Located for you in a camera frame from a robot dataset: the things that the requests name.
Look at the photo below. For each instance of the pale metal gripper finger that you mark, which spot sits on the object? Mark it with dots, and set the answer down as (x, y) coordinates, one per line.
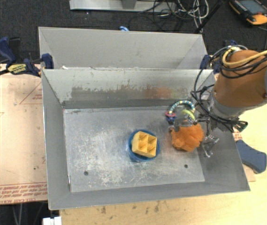
(208, 151)
(212, 140)

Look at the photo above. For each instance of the clear plastic piece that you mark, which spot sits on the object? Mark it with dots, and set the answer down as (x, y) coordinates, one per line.
(181, 122)

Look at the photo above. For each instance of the red and blue small rings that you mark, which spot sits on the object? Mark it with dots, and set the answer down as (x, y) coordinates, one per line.
(170, 116)

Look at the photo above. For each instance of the yellow square block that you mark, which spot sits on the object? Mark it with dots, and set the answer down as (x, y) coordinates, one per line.
(145, 144)

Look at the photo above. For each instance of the blue round cup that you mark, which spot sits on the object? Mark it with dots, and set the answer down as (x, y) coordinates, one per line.
(133, 157)

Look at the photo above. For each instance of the grey metal bin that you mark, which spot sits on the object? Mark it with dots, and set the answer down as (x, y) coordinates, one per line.
(114, 139)

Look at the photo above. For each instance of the brown cardboard board red print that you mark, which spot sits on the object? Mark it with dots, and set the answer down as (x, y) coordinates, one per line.
(20, 130)

